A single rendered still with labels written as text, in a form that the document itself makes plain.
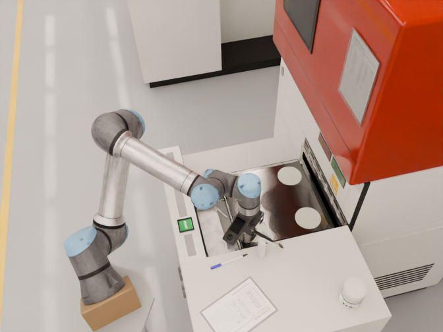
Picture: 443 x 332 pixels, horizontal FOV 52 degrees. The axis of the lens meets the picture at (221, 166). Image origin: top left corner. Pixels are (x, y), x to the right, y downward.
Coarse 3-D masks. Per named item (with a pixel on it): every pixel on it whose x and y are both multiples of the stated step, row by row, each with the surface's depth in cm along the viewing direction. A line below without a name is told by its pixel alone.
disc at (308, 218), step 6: (300, 210) 177; (306, 210) 177; (312, 210) 177; (300, 216) 176; (306, 216) 176; (312, 216) 176; (318, 216) 176; (300, 222) 174; (306, 222) 174; (312, 222) 174; (318, 222) 174; (306, 228) 172; (312, 228) 172
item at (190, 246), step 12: (168, 156) 189; (180, 156) 189; (168, 192) 177; (180, 192) 177; (168, 204) 174; (180, 204) 174; (192, 204) 173; (180, 216) 170; (192, 216) 170; (180, 240) 163; (192, 240) 164; (180, 252) 160; (192, 252) 161; (204, 252) 160
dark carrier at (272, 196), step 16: (272, 176) 189; (304, 176) 188; (272, 192) 183; (288, 192) 183; (304, 192) 183; (272, 208) 178; (288, 208) 178; (272, 224) 174; (288, 224) 174; (320, 224) 173
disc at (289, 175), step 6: (282, 168) 191; (288, 168) 191; (294, 168) 191; (282, 174) 189; (288, 174) 189; (294, 174) 189; (300, 174) 189; (282, 180) 187; (288, 180) 187; (294, 180) 187; (300, 180) 187
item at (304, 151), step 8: (304, 144) 194; (304, 152) 194; (304, 160) 197; (312, 160) 188; (312, 168) 187; (312, 176) 191; (320, 176) 183; (312, 184) 191; (320, 184) 181; (320, 192) 186; (328, 192) 177; (320, 200) 185; (328, 200) 176; (328, 208) 181; (328, 216) 180; (336, 216) 171; (336, 224) 176
